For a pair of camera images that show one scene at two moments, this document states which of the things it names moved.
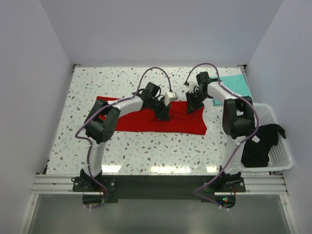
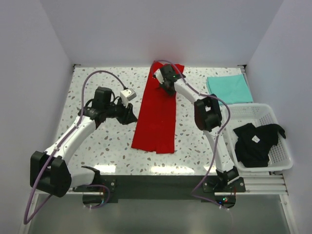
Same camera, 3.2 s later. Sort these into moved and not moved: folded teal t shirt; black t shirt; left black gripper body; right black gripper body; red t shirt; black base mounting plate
Moved: red t shirt; right black gripper body; left black gripper body
Not moved: black t shirt; folded teal t shirt; black base mounting plate
